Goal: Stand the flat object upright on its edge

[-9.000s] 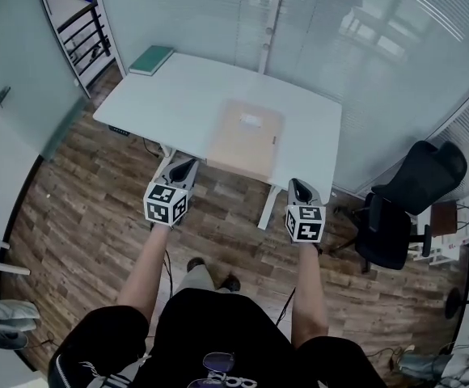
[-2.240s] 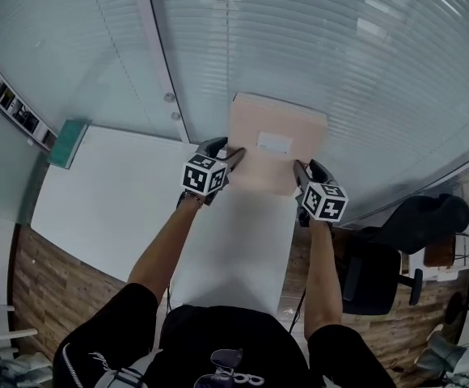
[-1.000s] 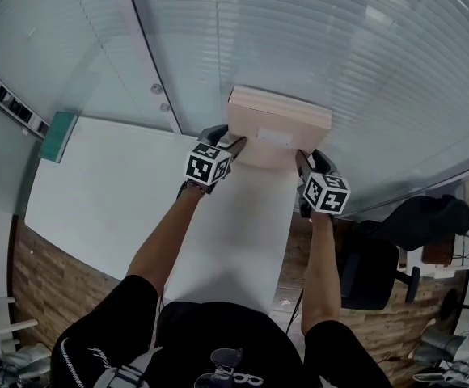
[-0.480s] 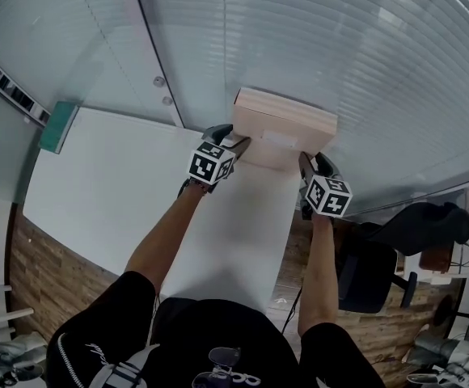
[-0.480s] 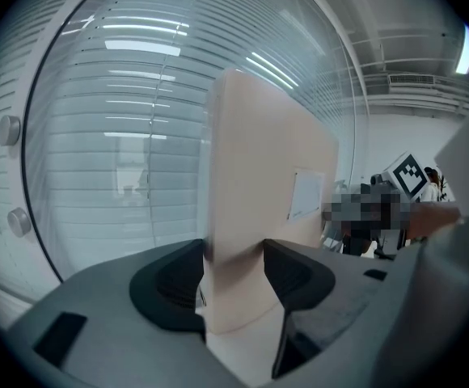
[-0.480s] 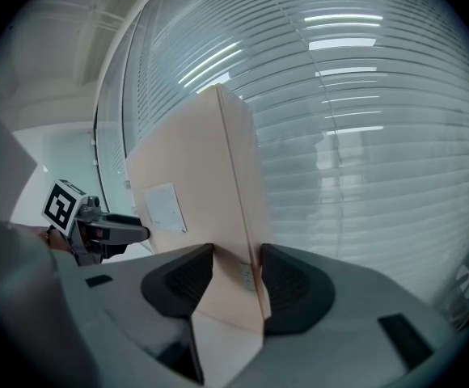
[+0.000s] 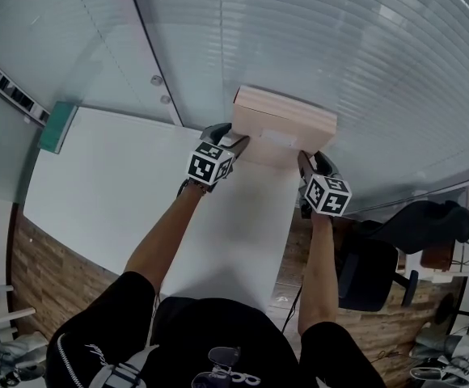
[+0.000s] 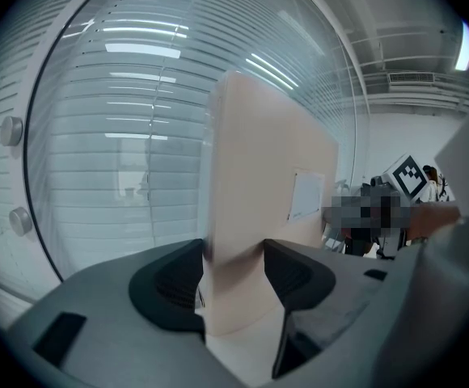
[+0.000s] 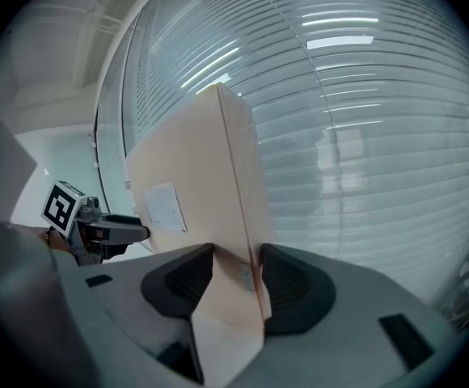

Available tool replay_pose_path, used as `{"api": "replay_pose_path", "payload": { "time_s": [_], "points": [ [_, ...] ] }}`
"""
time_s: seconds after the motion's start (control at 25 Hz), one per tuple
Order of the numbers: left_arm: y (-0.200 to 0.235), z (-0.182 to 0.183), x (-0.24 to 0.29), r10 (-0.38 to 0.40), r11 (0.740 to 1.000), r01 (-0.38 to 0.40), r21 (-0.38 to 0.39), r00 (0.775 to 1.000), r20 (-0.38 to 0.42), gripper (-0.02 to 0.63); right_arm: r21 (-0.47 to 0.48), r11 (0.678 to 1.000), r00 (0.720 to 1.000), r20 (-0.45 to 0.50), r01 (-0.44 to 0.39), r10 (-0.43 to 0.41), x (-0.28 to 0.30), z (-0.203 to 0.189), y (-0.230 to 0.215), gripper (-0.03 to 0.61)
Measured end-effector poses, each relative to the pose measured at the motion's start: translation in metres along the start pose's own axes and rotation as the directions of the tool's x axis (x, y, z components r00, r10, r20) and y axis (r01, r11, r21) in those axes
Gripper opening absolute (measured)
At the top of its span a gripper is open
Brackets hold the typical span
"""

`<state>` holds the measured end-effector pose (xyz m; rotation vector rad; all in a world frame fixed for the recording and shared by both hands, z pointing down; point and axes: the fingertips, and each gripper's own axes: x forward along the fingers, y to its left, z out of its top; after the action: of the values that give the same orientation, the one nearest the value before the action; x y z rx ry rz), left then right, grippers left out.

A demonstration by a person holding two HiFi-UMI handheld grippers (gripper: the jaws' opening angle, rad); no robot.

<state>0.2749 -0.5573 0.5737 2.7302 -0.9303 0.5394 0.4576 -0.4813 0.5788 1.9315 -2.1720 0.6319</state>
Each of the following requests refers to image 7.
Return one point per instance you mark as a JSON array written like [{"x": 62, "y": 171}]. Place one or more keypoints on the dark sunglasses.
[{"x": 223, "y": 356}]

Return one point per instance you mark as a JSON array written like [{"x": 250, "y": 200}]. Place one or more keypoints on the black office chair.
[{"x": 372, "y": 273}]

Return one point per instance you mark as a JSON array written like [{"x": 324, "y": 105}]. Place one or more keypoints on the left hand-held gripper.
[{"x": 208, "y": 164}]

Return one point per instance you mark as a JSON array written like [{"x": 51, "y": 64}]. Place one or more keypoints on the grey cloth bag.
[
  {"x": 444, "y": 344},
  {"x": 24, "y": 344}
]

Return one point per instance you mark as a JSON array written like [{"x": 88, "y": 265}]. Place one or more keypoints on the round metal glass fitting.
[
  {"x": 156, "y": 80},
  {"x": 166, "y": 99}
]

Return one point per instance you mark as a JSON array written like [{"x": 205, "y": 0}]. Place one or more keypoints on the person's left forearm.
[{"x": 161, "y": 245}]

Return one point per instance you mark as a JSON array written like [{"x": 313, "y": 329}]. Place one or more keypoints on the green book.
[{"x": 58, "y": 127}]

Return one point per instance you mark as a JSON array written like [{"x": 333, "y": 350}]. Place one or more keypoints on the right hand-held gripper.
[{"x": 327, "y": 196}]

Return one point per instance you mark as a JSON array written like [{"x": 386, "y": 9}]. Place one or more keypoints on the person's black shirt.
[{"x": 218, "y": 326}]

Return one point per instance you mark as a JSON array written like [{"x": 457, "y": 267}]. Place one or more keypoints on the brown box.
[{"x": 436, "y": 257}]

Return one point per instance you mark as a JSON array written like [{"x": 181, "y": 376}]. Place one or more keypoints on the white side table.
[{"x": 461, "y": 271}]

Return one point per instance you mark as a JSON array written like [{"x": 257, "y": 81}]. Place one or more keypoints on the pink cardboard box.
[{"x": 283, "y": 119}]

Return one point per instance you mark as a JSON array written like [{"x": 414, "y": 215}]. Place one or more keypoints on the white desk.
[{"x": 109, "y": 184}]

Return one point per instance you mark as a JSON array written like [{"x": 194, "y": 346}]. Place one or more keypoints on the person's right forearm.
[{"x": 319, "y": 277}]

